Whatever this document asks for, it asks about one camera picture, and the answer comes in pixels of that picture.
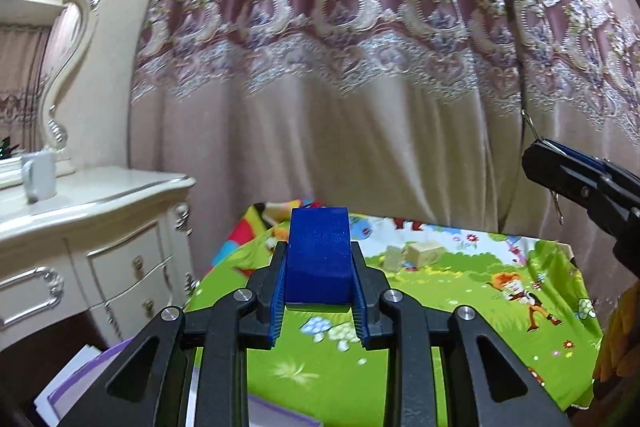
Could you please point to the cream ornate dresser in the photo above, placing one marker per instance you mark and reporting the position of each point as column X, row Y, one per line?
column 112, row 243

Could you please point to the white purple storage box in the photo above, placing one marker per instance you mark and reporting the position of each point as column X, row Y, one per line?
column 88, row 364

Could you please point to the blue foam block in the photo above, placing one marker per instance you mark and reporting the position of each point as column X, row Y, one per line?
column 319, row 260

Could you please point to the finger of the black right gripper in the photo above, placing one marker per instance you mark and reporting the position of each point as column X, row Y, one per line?
column 577, row 187
column 560, row 156

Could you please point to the metal binder clip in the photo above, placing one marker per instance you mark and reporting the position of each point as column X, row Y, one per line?
column 538, row 163

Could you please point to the beige book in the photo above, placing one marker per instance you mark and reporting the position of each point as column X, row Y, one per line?
column 424, row 253

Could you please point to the beige embroidered curtain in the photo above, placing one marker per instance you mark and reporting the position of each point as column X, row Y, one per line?
column 407, row 108

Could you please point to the small white box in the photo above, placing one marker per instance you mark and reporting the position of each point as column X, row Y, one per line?
column 393, row 259

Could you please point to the ornate white mirror frame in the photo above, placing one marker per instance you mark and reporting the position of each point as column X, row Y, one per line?
column 42, row 44

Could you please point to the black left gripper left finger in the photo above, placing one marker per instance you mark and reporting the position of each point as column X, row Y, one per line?
column 202, row 351

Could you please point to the right hand orange glove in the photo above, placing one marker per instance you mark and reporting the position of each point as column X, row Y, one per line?
column 619, row 354

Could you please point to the green cartoon play mat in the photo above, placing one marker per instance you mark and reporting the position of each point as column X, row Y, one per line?
column 526, row 289

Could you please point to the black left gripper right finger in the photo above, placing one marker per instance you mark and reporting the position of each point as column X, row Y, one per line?
column 486, row 383

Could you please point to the white mug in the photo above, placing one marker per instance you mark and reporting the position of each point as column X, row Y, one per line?
column 38, row 175

